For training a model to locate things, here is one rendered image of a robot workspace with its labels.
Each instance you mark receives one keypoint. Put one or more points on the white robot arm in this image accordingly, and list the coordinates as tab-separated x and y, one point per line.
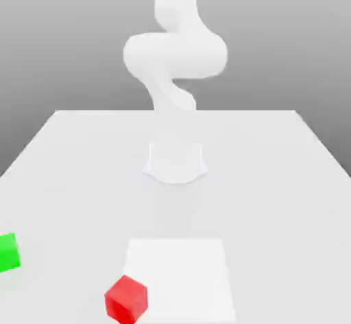
175	55

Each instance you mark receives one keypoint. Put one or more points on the small red cube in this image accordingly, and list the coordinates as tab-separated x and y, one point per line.
126	299

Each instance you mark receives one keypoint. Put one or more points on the small green cube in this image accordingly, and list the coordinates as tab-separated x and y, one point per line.
8	252

